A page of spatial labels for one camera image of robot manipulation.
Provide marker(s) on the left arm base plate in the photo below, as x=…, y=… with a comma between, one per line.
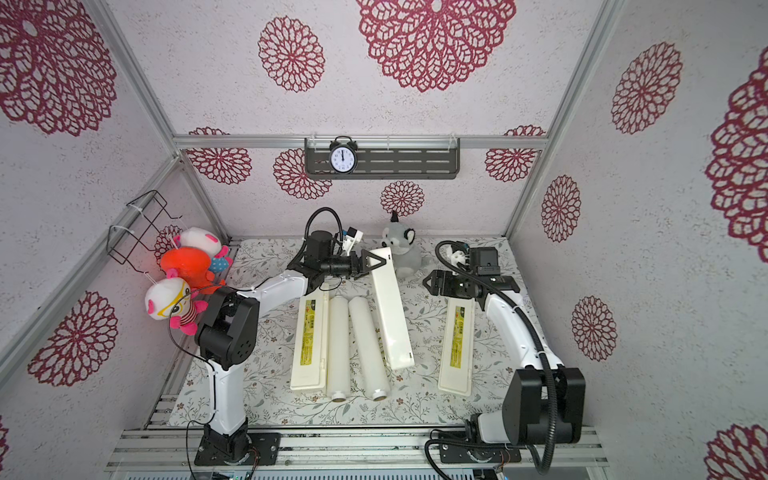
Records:
x=247, y=449

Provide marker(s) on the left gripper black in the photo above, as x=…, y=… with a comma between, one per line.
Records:
x=363, y=268

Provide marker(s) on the black alarm clock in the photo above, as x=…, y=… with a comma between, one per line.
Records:
x=343, y=155

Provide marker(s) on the cream dispenser lid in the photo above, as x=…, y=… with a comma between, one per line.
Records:
x=456, y=364

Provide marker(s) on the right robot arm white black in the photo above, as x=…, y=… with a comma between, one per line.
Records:
x=544, y=403

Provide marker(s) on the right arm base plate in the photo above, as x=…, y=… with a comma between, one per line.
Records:
x=455, y=449

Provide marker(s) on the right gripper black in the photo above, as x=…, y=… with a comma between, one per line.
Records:
x=437, y=283

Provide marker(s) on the white pink plush top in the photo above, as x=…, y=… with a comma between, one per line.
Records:
x=203, y=240

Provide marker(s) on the black wire basket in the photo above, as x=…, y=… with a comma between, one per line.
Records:
x=149, y=228

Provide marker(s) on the grey plush toy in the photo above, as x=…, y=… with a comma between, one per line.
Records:
x=406, y=255

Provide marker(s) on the floral table mat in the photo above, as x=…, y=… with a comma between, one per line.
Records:
x=413, y=398

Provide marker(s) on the cream dispenser base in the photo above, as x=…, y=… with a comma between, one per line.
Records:
x=393, y=325

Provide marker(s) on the plastic wrap roll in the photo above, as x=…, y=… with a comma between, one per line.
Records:
x=370, y=357
x=338, y=380

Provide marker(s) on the grey wall shelf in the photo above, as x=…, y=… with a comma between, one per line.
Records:
x=387, y=162

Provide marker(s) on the red plush toy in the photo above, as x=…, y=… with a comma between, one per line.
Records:
x=192, y=266

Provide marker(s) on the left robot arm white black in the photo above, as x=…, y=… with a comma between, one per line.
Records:
x=228, y=330

